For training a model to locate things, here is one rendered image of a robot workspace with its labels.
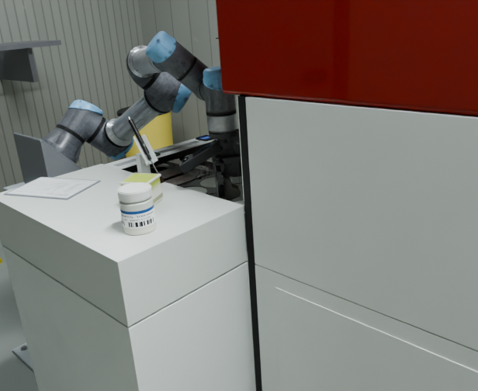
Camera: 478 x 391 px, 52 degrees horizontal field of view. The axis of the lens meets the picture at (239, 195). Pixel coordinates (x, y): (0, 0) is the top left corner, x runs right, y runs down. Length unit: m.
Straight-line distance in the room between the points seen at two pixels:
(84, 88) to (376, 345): 3.69
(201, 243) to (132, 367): 0.29
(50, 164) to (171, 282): 0.92
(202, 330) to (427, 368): 0.49
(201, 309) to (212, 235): 0.17
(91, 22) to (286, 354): 3.62
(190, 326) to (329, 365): 0.32
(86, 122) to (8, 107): 2.23
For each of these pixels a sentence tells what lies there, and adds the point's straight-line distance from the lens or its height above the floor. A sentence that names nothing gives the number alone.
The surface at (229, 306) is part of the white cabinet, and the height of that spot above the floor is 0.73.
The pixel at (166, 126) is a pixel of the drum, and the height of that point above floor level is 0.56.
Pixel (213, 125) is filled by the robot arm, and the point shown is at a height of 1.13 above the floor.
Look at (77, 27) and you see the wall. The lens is 4.39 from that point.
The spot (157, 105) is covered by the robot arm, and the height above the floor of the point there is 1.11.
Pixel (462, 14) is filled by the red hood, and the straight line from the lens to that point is 0.81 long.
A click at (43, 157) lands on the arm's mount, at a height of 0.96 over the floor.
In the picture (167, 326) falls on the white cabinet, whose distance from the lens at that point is 1.10.
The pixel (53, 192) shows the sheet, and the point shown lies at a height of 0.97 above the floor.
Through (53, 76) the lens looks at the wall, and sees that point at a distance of 4.27.
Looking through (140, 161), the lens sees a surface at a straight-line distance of 1.35.
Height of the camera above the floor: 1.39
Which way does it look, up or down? 20 degrees down
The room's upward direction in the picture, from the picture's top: 4 degrees counter-clockwise
